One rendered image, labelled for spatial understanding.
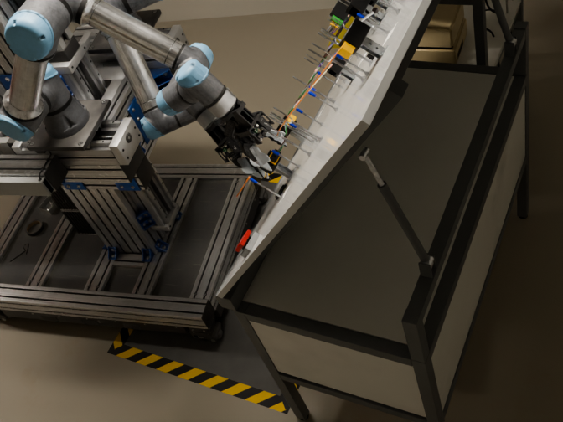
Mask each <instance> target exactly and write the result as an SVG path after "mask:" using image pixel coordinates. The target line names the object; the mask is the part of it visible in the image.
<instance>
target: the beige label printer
mask: <svg viewBox="0 0 563 422"><path fill-rule="evenodd" d="M466 36H467V20H466V19H465V18H464V9H463V5H451V4H438V6H437V8H436V11H435V12H434V14H433V16H432V18H431V21H430V22H429V24H428V26H427V28H426V31H425V33H424V35H423V37H422V39H421V41H420V43H419V45H418V47H417V49H416V51H415V53H414V55H413V58H412V60H416V61H428V62H439V63H451V64H456V63H457V61H458V58H459V55H460V53H461V50H462V46H463V43H464V41H465V38H466Z"/></svg>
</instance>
